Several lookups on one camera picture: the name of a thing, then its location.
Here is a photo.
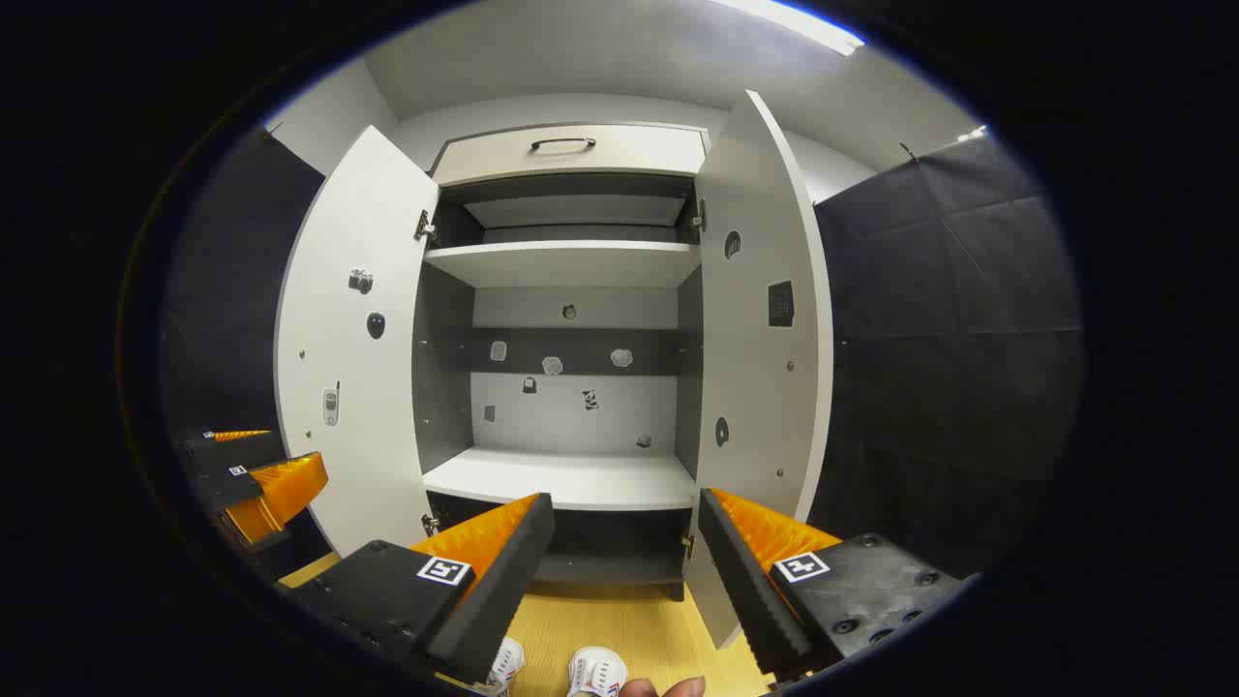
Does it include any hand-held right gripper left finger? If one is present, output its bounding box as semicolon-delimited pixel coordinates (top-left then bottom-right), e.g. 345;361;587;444
276;492;556;686

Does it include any white cabinet drawer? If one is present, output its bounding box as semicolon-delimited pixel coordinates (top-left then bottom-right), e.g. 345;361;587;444
431;123;710;187

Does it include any white canvas shoe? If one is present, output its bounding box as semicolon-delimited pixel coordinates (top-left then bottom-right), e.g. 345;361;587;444
566;647;628;697
484;636;527;696

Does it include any white shoe cabinet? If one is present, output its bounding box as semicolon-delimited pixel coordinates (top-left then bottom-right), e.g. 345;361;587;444
411;121;712;603

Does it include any white shoe cabinet door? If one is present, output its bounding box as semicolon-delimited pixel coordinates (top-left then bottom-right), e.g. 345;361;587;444
274;124;441;558
680;89;835;652

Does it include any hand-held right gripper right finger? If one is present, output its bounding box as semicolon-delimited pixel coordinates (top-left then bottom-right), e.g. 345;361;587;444
697;487;971;681

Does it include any black backdrop cloth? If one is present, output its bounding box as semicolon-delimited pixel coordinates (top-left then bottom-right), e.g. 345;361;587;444
160;131;330;582
808;136;1083;582

